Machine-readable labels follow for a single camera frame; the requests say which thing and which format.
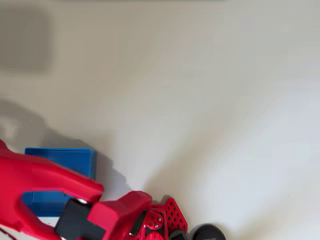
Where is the red perforated robot base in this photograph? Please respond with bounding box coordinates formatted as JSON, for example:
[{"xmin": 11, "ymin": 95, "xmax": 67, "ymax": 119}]
[{"xmin": 143, "ymin": 194, "xmax": 189, "ymax": 240}]

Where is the blue plastic box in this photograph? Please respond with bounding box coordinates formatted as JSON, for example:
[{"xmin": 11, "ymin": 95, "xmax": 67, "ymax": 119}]
[{"xmin": 21, "ymin": 146, "xmax": 97, "ymax": 218}]

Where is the black round disc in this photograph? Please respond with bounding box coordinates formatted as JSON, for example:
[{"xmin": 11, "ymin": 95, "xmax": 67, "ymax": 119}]
[{"xmin": 189, "ymin": 223, "xmax": 227, "ymax": 240}]

